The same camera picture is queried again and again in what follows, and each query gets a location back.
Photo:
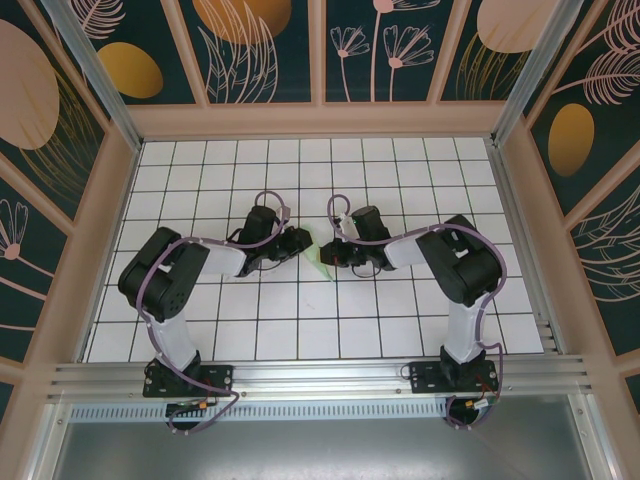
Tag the small black circuit board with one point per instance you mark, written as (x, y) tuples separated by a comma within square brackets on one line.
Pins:
[(185, 407)]

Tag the pink flowers wall panel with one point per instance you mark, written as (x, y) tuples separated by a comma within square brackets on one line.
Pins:
[(360, 80)]

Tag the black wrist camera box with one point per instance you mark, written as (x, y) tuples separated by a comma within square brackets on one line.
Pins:
[(299, 241), (334, 252)]

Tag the aluminium side rail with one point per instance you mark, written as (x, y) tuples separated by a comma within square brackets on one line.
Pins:
[(510, 200)]

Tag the big pink oval wall panel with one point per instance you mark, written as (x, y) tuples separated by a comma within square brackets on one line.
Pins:
[(30, 85)]

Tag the aluminium corner post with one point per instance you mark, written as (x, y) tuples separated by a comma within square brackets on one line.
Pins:
[(540, 75), (95, 75)]

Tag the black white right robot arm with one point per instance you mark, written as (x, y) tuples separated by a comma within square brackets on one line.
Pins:
[(407, 252)]

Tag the orange circle leaves wall panel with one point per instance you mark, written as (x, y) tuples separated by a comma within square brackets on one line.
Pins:
[(295, 65)]

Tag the wide feathers yellow oval panel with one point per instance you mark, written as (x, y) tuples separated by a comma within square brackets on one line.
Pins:
[(610, 125)]

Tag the light green paper sheet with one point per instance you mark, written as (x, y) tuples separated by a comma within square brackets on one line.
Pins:
[(315, 257)]

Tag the long aluminium mounting rail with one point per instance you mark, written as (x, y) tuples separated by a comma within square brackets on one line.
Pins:
[(320, 375)]

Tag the single flower wall panel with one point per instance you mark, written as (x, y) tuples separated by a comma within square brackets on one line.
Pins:
[(30, 260)]

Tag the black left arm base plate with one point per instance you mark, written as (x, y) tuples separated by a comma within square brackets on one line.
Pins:
[(220, 380)]

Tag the pink circle gold leaves panel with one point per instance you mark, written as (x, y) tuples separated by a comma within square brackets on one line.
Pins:
[(500, 75)]

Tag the grey metal sheet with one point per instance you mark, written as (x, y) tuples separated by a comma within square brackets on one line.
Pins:
[(320, 450)]

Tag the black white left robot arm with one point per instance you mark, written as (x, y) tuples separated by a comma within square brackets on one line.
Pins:
[(225, 257)]

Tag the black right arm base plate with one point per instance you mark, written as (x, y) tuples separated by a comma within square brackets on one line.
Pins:
[(425, 377)]

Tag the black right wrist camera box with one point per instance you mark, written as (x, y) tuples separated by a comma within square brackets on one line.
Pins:
[(334, 252)]

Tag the pink leaf outlines wall panel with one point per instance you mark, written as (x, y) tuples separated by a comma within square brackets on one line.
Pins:
[(610, 260)]

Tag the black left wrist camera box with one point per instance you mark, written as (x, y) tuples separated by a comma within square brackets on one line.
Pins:
[(299, 241)]

